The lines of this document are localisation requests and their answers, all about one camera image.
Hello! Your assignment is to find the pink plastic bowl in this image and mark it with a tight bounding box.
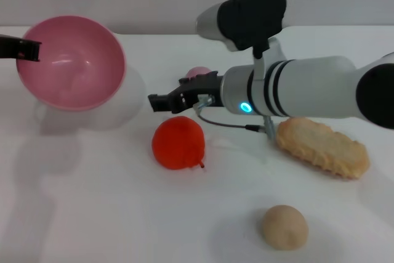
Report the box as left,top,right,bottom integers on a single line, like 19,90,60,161
15,15,127,112

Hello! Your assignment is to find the orange toy fruit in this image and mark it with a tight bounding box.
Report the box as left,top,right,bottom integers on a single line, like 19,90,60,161
151,115,207,172

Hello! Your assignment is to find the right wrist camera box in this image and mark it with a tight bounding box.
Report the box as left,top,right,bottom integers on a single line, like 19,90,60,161
195,0,289,79

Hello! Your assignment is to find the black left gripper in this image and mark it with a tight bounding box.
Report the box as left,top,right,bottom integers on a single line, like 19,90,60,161
0,34,42,63

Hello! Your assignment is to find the round beige toy bun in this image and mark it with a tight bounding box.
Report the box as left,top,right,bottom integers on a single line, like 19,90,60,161
261,204,309,251

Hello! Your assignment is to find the pink toy peach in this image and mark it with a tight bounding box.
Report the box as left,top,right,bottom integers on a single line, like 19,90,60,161
185,66,212,79

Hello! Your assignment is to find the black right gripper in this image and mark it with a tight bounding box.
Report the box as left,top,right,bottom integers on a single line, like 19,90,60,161
147,71,227,115

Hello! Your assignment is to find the long toy bread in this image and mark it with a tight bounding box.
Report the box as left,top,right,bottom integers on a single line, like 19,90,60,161
275,117,371,180

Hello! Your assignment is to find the right wrist grey cable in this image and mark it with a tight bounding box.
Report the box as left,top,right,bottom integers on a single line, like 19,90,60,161
193,94,275,140

